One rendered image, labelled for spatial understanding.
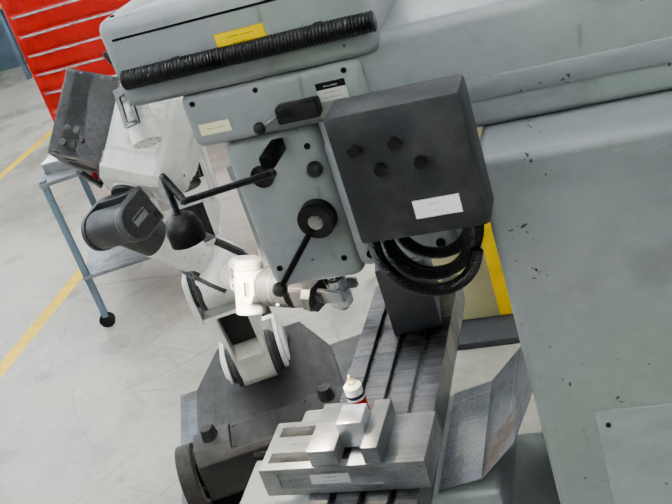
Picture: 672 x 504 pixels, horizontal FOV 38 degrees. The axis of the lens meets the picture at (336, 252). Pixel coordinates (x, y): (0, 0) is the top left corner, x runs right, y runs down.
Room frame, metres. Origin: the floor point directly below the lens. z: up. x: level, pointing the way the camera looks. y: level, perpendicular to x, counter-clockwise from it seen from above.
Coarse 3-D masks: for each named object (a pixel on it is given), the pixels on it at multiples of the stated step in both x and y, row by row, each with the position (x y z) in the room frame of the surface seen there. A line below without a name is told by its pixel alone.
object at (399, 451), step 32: (384, 416) 1.59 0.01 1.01; (416, 416) 1.61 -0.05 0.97; (288, 448) 1.64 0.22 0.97; (352, 448) 1.58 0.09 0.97; (384, 448) 1.53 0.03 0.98; (416, 448) 1.51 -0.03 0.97; (288, 480) 1.59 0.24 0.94; (320, 480) 1.56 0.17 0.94; (352, 480) 1.53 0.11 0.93; (384, 480) 1.51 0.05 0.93; (416, 480) 1.48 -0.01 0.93
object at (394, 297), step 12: (432, 264) 2.23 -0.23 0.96; (384, 276) 2.04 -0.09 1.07; (408, 276) 2.03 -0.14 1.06; (384, 288) 2.04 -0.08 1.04; (396, 288) 2.03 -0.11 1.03; (384, 300) 2.04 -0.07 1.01; (396, 300) 2.04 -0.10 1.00; (408, 300) 2.03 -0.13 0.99; (420, 300) 2.03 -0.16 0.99; (432, 300) 2.02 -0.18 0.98; (396, 312) 2.04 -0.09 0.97; (408, 312) 2.03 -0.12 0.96; (420, 312) 2.03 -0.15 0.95; (432, 312) 2.02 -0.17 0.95; (396, 324) 2.04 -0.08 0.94; (408, 324) 2.03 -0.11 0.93; (420, 324) 2.03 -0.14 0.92; (432, 324) 2.02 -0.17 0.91
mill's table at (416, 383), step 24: (384, 312) 2.18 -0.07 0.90; (456, 312) 2.11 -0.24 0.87; (360, 336) 2.10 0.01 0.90; (384, 336) 2.06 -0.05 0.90; (408, 336) 2.02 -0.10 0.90; (432, 336) 1.99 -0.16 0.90; (456, 336) 2.04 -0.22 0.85; (360, 360) 1.99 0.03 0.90; (384, 360) 1.95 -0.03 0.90; (408, 360) 1.92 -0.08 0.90; (432, 360) 1.89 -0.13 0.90; (384, 384) 1.86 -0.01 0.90; (408, 384) 1.83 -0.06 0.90; (432, 384) 1.80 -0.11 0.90; (408, 408) 1.74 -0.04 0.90; (432, 408) 1.71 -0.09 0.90
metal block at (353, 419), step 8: (344, 408) 1.62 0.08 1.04; (352, 408) 1.61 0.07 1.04; (360, 408) 1.60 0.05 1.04; (344, 416) 1.59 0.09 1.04; (352, 416) 1.58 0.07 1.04; (360, 416) 1.58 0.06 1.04; (368, 416) 1.60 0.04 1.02; (336, 424) 1.58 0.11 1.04; (344, 424) 1.57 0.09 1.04; (352, 424) 1.56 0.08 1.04; (360, 424) 1.56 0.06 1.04; (344, 432) 1.57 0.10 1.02; (352, 432) 1.57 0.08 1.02; (360, 432) 1.56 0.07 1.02; (344, 440) 1.58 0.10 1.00; (352, 440) 1.57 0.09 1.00; (360, 440) 1.56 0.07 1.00
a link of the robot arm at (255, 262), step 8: (240, 256) 1.95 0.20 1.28; (248, 256) 1.94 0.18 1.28; (256, 256) 1.93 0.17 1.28; (232, 264) 1.90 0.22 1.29; (240, 264) 1.87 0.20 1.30; (248, 264) 1.87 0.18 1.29; (256, 264) 1.87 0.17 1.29; (232, 272) 1.95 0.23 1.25; (232, 280) 1.95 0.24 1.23; (232, 288) 1.95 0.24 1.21
